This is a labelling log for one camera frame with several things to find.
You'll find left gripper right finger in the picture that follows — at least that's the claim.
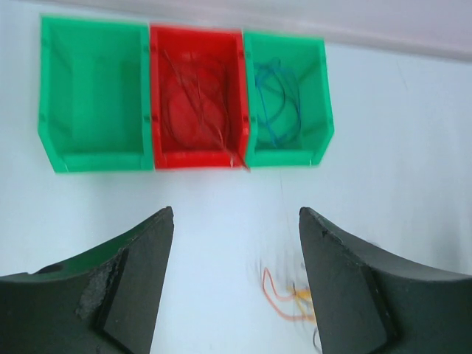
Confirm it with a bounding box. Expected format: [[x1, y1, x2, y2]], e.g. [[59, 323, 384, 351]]
[[299, 207, 471, 353]]

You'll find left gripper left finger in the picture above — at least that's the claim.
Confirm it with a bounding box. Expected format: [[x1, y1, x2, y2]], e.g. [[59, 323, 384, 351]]
[[1, 207, 174, 353]]

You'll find bright red wire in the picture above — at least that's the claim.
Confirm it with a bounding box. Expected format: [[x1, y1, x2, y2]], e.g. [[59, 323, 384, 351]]
[[165, 58, 251, 173]]

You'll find light blue wire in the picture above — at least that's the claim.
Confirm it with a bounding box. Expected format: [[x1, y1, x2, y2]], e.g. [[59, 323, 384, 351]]
[[254, 58, 303, 147]]

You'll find dark red wire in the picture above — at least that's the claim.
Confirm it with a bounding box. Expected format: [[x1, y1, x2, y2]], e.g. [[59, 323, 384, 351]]
[[162, 49, 222, 148]]

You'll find right green bin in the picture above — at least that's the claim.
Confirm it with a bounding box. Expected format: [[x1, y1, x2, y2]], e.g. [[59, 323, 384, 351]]
[[243, 31, 334, 167]]

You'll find green bin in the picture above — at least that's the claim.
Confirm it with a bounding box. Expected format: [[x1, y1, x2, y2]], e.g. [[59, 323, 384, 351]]
[[243, 31, 334, 167], [38, 15, 154, 173]]

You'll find left green bin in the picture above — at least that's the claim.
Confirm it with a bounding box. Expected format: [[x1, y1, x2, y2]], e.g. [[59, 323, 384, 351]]
[[38, 15, 154, 173]]

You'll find red bin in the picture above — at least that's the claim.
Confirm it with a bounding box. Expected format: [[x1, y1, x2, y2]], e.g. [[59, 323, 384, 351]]
[[150, 24, 250, 170]]

